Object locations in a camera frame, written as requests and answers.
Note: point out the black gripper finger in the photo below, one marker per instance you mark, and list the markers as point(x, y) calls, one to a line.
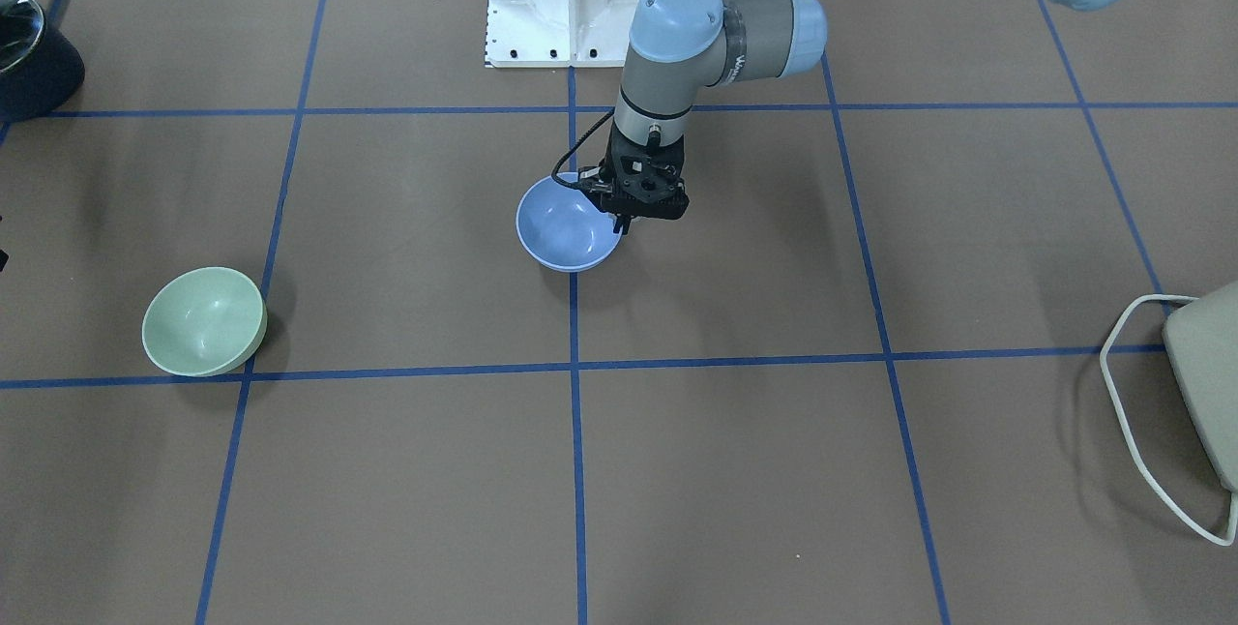
point(622, 224)

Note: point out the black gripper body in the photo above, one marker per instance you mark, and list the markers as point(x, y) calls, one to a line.
point(613, 167)

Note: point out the blue bowl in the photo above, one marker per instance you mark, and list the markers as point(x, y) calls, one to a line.
point(562, 229)

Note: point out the green bowl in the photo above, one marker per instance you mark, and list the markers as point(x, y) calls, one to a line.
point(205, 322)

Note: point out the cream toaster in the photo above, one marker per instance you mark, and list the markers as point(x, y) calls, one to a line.
point(1201, 343)

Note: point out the dark blue saucepan with lid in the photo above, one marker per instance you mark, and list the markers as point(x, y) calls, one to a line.
point(40, 68)

